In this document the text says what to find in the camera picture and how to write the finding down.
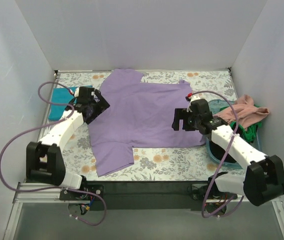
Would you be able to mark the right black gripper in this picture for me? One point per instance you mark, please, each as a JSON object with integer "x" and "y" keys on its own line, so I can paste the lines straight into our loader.
{"x": 184, "y": 120}

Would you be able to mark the purple t shirt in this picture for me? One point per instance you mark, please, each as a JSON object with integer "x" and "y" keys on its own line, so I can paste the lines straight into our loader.
{"x": 140, "y": 116}

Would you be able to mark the folded teal t shirt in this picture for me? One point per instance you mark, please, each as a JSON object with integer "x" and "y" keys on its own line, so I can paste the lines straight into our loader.
{"x": 60, "y": 96}

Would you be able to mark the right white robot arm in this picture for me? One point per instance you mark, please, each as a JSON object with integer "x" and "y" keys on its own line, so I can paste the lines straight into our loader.
{"x": 264, "y": 178}

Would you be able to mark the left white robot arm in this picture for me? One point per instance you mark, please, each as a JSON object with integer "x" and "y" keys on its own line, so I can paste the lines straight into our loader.
{"x": 44, "y": 160}

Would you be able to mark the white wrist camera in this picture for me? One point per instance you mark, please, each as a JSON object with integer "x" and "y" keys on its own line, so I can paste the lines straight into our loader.
{"x": 192, "y": 97}
{"x": 76, "y": 92}

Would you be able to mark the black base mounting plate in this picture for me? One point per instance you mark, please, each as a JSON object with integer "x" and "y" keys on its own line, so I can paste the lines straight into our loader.
{"x": 150, "y": 195}

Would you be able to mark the teal plastic basket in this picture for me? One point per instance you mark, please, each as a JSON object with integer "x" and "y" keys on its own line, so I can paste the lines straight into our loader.
{"x": 216, "y": 106}

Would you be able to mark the pink t shirt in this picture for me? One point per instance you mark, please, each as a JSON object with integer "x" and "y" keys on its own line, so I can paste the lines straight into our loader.
{"x": 227, "y": 113}

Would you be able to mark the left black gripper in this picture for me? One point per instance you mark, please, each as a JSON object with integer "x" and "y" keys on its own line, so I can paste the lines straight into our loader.
{"x": 98, "y": 105}

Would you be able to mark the green t shirt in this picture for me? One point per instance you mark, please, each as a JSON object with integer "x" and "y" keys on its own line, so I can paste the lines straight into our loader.
{"x": 250, "y": 131}

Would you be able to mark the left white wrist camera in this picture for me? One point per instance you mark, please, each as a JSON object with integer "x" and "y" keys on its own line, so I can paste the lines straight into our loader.
{"x": 76, "y": 92}

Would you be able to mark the floral table mat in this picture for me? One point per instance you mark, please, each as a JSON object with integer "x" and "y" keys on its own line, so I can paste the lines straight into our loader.
{"x": 157, "y": 164}

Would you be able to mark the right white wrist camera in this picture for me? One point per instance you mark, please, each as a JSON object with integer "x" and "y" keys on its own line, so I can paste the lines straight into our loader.
{"x": 192, "y": 97}

